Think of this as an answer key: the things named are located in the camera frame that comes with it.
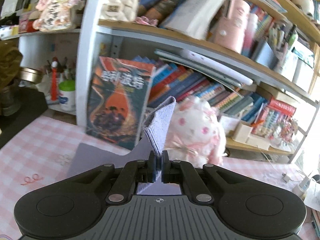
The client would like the lavender knit garment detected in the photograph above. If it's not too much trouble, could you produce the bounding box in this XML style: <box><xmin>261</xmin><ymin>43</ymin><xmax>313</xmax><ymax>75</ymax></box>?
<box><xmin>57</xmin><ymin>96</ymin><xmax>176</xmax><ymax>199</ymax></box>

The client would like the white pink plush bunny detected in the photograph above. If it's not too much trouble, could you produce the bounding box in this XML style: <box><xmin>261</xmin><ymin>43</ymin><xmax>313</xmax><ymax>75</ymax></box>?
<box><xmin>164</xmin><ymin>96</ymin><xmax>226</xmax><ymax>168</ymax></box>

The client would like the cream desk organiser box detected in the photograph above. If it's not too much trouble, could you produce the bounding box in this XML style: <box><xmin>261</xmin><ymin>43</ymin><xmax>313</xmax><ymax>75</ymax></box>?
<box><xmin>232</xmin><ymin>121</ymin><xmax>270</xmax><ymax>150</ymax></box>

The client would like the row of colourful books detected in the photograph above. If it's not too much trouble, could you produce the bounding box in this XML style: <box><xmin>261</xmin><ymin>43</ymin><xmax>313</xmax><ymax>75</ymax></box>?
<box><xmin>147</xmin><ymin>60</ymin><xmax>296</xmax><ymax>132</ymax></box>

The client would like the pink cartoon desk mat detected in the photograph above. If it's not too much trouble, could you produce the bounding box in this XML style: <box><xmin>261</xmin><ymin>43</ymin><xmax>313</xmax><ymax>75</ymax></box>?
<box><xmin>0</xmin><ymin>114</ymin><xmax>320</xmax><ymax>240</ymax></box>

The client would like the Harry Potter book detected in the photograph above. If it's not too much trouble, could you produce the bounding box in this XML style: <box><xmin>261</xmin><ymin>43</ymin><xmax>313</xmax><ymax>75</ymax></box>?
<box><xmin>86</xmin><ymin>56</ymin><xmax>156</xmax><ymax>150</ymax></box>

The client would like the white green-lid container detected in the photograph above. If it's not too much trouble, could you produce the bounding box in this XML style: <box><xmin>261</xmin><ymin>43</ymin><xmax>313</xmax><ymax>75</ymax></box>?
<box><xmin>59</xmin><ymin>80</ymin><xmax>75</xmax><ymax>112</ymax></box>

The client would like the white wooden bookshelf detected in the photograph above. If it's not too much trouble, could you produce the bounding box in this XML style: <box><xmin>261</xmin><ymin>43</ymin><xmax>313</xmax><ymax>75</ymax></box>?
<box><xmin>17</xmin><ymin>0</ymin><xmax>320</xmax><ymax>164</ymax></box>

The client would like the white quilted handbag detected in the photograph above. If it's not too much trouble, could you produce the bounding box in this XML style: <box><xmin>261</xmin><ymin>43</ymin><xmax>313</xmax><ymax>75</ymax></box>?
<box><xmin>99</xmin><ymin>0</ymin><xmax>139</xmax><ymax>22</ymax></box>

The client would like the pink cat plush figure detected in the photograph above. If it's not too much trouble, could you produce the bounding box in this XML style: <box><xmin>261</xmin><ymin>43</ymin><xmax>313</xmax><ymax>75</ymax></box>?
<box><xmin>33</xmin><ymin>0</ymin><xmax>84</xmax><ymax>32</ymax></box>

